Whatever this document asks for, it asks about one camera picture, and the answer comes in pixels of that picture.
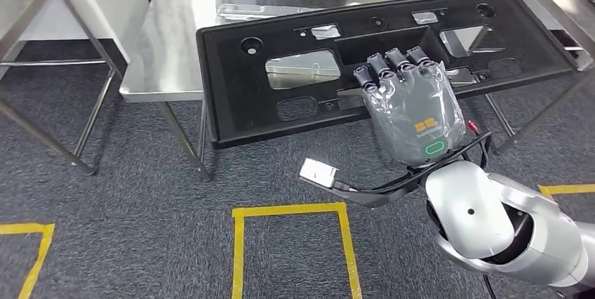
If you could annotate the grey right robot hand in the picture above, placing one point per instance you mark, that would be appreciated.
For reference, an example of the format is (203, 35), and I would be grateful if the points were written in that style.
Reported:
(413, 115)

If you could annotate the black plastic panel part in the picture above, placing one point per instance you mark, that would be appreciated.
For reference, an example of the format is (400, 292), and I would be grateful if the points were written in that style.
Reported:
(232, 101)

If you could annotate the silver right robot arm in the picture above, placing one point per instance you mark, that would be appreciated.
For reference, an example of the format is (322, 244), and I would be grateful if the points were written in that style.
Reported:
(465, 208)

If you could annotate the silver metal plate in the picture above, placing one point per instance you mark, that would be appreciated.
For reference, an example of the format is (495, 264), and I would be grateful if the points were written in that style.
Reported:
(260, 11)

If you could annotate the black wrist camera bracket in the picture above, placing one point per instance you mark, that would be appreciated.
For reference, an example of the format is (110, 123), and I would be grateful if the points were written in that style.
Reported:
(372, 199)

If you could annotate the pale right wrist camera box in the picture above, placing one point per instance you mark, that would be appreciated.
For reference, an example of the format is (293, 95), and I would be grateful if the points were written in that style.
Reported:
(318, 172)

